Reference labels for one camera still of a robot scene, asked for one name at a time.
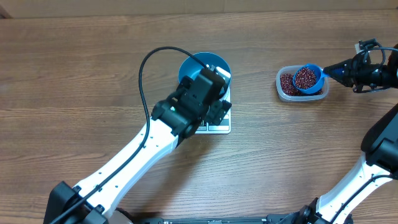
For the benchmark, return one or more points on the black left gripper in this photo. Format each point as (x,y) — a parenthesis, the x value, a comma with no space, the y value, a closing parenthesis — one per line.
(217,111)

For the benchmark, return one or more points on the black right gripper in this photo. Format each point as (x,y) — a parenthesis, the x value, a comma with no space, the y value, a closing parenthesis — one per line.
(353,69)

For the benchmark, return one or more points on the blue plastic measuring scoop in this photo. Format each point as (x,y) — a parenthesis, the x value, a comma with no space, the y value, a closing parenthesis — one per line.
(320,79)

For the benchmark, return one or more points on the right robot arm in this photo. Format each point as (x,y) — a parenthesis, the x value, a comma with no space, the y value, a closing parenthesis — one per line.
(377,163)

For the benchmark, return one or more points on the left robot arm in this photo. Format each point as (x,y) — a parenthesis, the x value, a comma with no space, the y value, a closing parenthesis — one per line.
(202,98)

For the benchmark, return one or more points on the white digital kitchen scale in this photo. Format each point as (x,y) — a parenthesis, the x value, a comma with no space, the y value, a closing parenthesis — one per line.
(223,128)

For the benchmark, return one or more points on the teal metal bowl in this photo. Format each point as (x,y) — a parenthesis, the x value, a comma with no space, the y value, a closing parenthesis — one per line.
(190,68)

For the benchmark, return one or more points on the red adzuki beans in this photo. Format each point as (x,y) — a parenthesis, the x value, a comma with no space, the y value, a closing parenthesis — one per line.
(303,81)

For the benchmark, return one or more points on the clear plastic container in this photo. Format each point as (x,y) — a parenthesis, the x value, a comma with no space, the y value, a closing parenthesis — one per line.
(305,98)

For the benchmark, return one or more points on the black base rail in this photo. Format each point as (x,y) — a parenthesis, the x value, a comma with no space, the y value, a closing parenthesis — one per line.
(214,220)

